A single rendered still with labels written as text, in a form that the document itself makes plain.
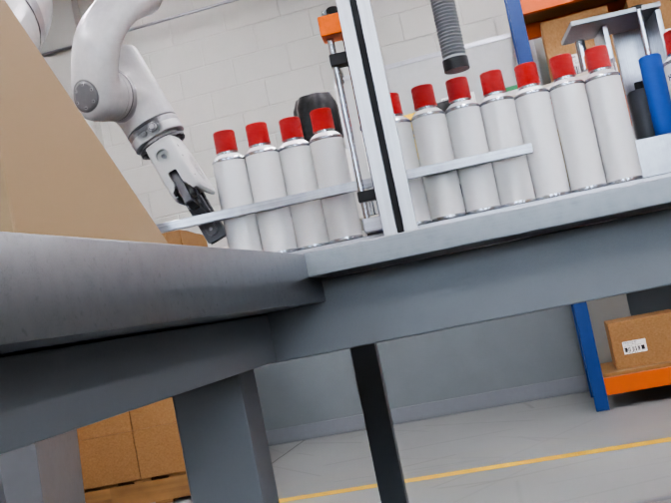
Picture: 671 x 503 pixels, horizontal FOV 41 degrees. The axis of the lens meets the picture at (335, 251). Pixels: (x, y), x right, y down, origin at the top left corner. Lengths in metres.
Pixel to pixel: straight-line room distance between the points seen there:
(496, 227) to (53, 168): 0.33
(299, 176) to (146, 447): 3.56
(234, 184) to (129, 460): 3.58
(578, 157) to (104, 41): 0.70
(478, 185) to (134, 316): 0.97
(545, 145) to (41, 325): 1.08
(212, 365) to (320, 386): 5.38
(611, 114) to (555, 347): 4.48
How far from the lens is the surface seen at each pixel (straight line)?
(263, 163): 1.36
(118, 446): 4.86
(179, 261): 0.47
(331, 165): 1.34
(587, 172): 1.35
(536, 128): 1.36
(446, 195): 1.33
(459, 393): 5.85
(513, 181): 1.34
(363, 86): 1.22
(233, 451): 0.76
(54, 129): 0.63
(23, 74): 0.62
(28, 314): 0.34
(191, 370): 0.58
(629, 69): 1.57
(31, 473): 3.45
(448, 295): 0.74
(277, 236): 1.34
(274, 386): 6.08
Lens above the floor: 0.78
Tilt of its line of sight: 4 degrees up
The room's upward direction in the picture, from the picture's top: 11 degrees counter-clockwise
